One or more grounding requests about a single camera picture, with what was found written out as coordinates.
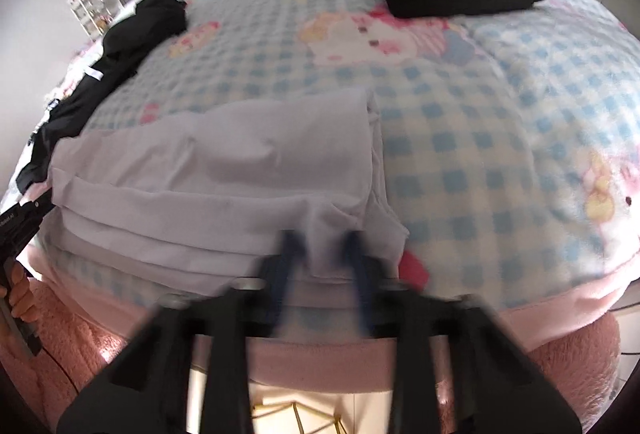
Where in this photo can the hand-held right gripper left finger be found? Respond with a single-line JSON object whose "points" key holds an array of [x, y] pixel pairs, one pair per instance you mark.
{"points": [[289, 264]]}

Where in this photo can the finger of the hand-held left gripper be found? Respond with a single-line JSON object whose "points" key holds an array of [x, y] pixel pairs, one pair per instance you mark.
{"points": [[37, 206]]}

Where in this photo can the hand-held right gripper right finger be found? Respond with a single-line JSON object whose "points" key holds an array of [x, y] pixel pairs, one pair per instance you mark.
{"points": [[356, 264]]}

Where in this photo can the pale shirt with navy trim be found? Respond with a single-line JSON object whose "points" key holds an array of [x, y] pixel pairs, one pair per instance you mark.
{"points": [[225, 164]]}

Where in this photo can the person's left hand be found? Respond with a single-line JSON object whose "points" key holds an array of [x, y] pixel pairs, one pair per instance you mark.
{"points": [[22, 296]]}

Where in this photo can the person's pink fleece clothing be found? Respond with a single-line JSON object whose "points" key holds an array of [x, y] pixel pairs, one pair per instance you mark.
{"points": [[85, 344]]}

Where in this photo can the printed checkered blanket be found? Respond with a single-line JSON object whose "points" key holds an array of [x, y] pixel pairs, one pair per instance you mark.
{"points": [[450, 139]]}

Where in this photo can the white shelf rack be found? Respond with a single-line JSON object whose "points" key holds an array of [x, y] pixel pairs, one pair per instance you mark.
{"points": [[95, 12]]}

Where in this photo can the black jacket with white stripe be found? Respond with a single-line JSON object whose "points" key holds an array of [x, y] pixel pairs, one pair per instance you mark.
{"points": [[145, 19]]}

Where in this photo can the checkered printed pillow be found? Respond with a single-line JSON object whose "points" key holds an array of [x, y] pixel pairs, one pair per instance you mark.
{"points": [[560, 79]]}

